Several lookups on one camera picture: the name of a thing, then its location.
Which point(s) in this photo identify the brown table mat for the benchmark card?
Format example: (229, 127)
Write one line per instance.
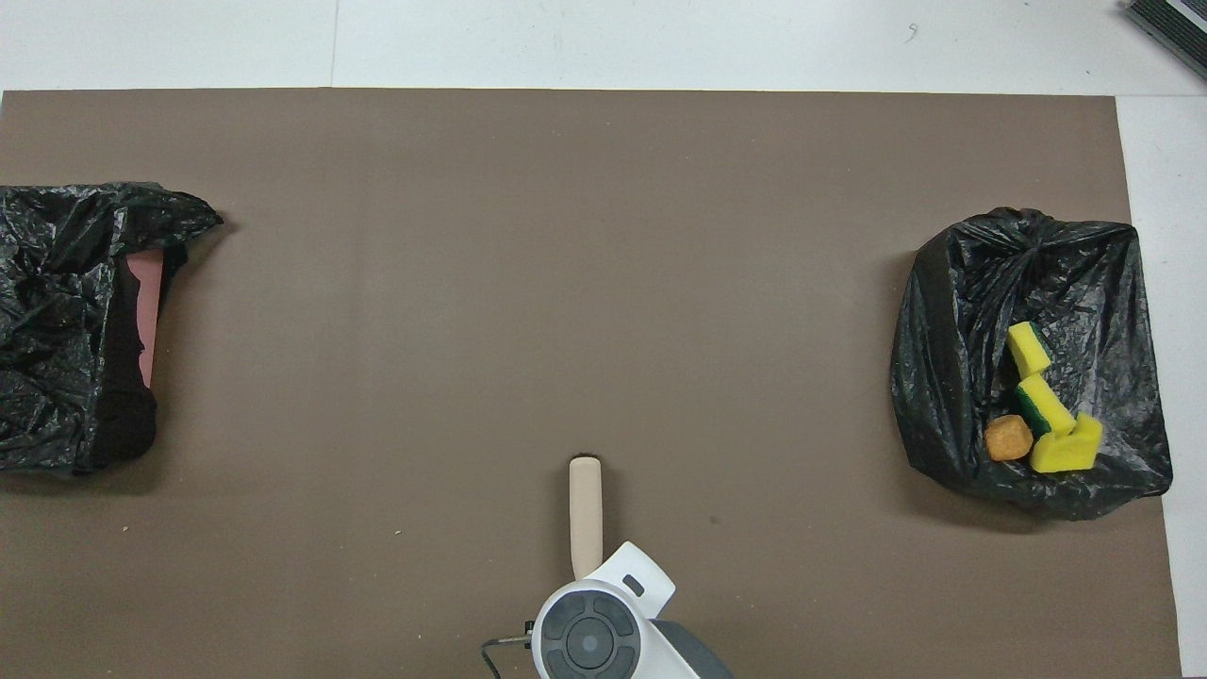
(603, 283)

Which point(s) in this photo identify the notched yellow sponge piece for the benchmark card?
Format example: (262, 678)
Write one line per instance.
(1070, 451)

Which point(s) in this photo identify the dark ribbed device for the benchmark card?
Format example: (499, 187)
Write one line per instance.
(1174, 28)

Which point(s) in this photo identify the black trash bag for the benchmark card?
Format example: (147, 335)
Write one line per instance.
(952, 358)
(57, 283)

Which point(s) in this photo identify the curved yellow sponge piece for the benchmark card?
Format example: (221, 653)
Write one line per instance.
(1028, 349)

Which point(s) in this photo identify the pink bin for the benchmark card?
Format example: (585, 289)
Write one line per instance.
(146, 311)

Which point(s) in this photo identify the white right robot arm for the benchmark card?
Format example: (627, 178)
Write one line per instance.
(603, 622)

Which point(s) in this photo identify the beige hand brush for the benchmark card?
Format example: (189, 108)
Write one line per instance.
(586, 514)

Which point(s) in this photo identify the green and yellow sponge piece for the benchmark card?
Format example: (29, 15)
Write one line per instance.
(1045, 405)

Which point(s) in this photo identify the brown bread roll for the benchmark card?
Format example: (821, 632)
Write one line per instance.
(1008, 438)

